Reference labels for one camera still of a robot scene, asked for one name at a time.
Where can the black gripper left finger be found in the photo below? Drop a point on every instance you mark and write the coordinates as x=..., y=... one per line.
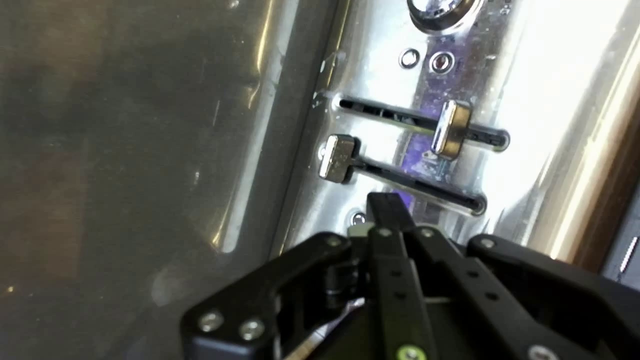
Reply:
x=313, y=300

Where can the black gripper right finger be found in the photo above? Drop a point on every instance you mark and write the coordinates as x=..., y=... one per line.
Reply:
x=520, y=300

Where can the chrome toaster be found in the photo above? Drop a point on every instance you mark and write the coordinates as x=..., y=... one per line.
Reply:
x=532, y=80

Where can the chrome toaster lever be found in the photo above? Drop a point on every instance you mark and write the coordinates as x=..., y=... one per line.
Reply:
x=339, y=158
x=452, y=128

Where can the small round toaster button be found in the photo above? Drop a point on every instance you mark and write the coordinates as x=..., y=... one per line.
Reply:
x=441, y=63
x=411, y=59

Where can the chrome toaster dial knob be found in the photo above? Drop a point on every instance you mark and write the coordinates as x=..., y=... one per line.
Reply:
x=443, y=13

